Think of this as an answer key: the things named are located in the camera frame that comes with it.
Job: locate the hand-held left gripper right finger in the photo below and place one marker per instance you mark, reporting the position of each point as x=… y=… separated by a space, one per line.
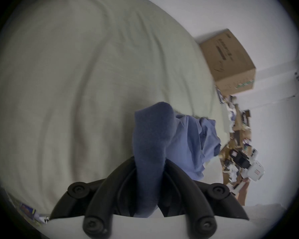
x=189 y=195

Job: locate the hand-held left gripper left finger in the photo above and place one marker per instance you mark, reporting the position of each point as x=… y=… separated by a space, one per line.
x=99 y=195

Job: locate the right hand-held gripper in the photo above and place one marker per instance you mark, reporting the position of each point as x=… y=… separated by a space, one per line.
x=254 y=170

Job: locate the dark blue shirt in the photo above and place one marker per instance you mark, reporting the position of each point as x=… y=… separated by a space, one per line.
x=152 y=143

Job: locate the person's right hand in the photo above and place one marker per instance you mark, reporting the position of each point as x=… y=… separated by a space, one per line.
x=243 y=192

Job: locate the pile of cardboard cartons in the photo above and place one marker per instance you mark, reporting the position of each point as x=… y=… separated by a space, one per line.
x=235 y=123

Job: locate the small colourful printed packet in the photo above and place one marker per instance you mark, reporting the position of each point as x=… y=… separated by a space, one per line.
x=31 y=211

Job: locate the large brown cardboard carton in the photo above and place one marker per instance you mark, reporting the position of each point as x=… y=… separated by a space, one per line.
x=229 y=61

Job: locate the bed with beige sheet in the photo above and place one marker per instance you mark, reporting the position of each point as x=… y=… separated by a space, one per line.
x=64 y=83

